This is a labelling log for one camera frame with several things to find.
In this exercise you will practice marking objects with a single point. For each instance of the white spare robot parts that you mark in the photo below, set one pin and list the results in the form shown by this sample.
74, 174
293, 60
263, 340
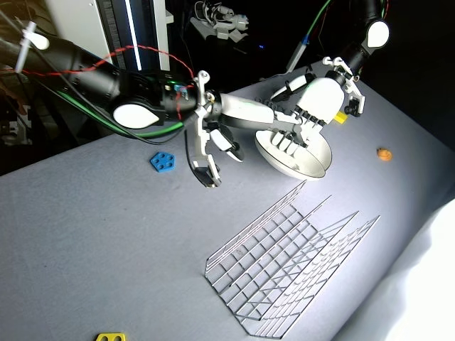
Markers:
222, 26

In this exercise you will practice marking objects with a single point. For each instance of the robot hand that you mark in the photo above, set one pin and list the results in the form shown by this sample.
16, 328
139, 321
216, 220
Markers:
320, 99
249, 112

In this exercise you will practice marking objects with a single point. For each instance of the small orange toy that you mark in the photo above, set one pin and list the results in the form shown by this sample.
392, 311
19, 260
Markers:
384, 155

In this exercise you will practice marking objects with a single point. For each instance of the blue pentagon block with holes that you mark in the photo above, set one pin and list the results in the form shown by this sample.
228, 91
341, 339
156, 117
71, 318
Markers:
164, 161

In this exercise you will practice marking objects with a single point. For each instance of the grey table cloth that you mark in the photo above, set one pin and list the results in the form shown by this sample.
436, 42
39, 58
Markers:
106, 248

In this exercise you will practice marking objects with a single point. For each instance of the small yellow block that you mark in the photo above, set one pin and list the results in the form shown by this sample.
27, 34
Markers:
341, 118

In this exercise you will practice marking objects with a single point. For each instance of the flat yellow block with holes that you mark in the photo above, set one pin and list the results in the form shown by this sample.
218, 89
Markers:
100, 338

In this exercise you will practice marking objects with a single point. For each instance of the white plate with printed base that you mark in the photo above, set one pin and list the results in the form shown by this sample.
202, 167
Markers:
305, 163

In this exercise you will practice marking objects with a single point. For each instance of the white cabinet with light strip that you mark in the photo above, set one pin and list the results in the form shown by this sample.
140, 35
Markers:
78, 21

